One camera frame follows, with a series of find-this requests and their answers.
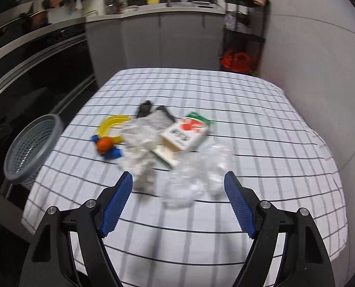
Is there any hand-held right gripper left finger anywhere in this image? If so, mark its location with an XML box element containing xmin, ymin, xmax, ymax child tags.
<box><xmin>21</xmin><ymin>172</ymin><xmax>134</xmax><ymax>287</ymax></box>

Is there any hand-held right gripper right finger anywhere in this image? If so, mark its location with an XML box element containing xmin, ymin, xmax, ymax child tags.
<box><xmin>224</xmin><ymin>171</ymin><xmax>336</xmax><ymax>287</ymax></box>

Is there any white carton with red print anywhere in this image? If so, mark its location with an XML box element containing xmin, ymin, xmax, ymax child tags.
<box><xmin>154</xmin><ymin>111</ymin><xmax>215</xmax><ymax>168</ymax></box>

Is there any clear bag on rack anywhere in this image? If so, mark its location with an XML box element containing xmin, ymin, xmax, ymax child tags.
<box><xmin>224</xmin><ymin>13</ymin><xmax>244</xmax><ymax>32</ymax></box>

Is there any crumpled clear plastic wrap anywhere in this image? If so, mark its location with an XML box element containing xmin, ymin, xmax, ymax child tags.
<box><xmin>119</xmin><ymin>112</ymin><xmax>173</xmax><ymax>171</ymax></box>

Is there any clear plastic bag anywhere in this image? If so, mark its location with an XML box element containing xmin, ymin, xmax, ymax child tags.
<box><xmin>161</xmin><ymin>145</ymin><xmax>236</xmax><ymax>210</ymax></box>

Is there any yellow plastic ring frame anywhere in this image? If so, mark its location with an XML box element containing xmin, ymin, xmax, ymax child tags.
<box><xmin>97</xmin><ymin>115</ymin><xmax>133</xmax><ymax>144</ymax></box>

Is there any orange ball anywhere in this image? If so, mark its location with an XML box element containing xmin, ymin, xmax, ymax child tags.
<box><xmin>96</xmin><ymin>137</ymin><xmax>113</xmax><ymax>153</ymax></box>

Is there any grey kitchen cabinet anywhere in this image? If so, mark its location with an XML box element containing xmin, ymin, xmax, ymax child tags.
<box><xmin>85</xmin><ymin>4</ymin><xmax>226</xmax><ymax>88</ymax></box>

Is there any dark grey cloth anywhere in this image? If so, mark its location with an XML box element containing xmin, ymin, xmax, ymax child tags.
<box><xmin>136</xmin><ymin>99</ymin><xmax>176</xmax><ymax>123</ymax></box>

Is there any black rolling rack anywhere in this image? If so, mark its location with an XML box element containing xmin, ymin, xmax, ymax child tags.
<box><xmin>218</xmin><ymin>0</ymin><xmax>271</xmax><ymax>75</ymax></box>

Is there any white checked tablecloth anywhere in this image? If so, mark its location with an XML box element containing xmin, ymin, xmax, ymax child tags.
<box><xmin>21</xmin><ymin>67</ymin><xmax>347</xmax><ymax>287</ymax></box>

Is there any grey perforated plastic basket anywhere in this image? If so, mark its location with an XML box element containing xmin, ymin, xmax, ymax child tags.
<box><xmin>3</xmin><ymin>114</ymin><xmax>65</xmax><ymax>191</ymax></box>

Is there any red plastic bag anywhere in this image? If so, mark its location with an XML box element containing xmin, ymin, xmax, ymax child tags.
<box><xmin>221</xmin><ymin>51</ymin><xmax>254</xmax><ymax>73</ymax></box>

